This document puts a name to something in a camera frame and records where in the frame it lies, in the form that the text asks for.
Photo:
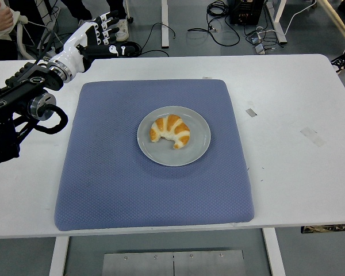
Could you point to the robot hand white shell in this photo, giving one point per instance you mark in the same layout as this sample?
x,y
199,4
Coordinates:
x,y
72,54

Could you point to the croissant bread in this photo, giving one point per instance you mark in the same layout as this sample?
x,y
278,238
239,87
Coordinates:
x,y
175,126

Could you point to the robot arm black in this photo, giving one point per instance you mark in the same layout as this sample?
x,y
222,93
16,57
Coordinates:
x,y
23,83

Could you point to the grey round plate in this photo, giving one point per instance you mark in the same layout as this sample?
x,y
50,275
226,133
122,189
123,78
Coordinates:
x,y
161,156

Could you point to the person's leg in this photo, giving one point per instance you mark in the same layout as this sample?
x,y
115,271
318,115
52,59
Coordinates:
x,y
118,5
80,8

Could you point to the person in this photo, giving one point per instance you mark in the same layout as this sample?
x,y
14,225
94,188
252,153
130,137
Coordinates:
x,y
0,40

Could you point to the person's hand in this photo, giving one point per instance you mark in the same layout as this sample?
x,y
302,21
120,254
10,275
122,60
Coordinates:
x,y
0,18

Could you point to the white background table leg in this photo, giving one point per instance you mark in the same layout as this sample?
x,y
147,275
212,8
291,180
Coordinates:
x,y
164,20

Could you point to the blue quilted mat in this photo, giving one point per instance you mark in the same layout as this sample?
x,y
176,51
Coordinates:
x,y
149,195

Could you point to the black equipment box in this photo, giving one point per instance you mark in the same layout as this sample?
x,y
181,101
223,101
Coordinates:
x,y
247,11

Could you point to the grey foot pedal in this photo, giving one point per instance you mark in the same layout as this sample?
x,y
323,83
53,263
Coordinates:
x,y
260,49

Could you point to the grey tape piece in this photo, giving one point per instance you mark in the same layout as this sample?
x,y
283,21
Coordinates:
x,y
251,113

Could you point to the clear tape piece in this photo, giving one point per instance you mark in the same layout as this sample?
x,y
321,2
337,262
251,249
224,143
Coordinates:
x,y
312,136

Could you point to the person's black white shoe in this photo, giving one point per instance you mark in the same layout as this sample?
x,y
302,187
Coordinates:
x,y
342,61

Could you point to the label strip under table edge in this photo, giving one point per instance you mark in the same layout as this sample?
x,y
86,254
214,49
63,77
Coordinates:
x,y
327,228

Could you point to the white tube frame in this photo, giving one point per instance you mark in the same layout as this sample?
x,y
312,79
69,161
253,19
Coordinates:
x,y
21,46

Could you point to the white background table frame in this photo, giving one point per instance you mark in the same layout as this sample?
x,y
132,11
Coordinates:
x,y
279,23

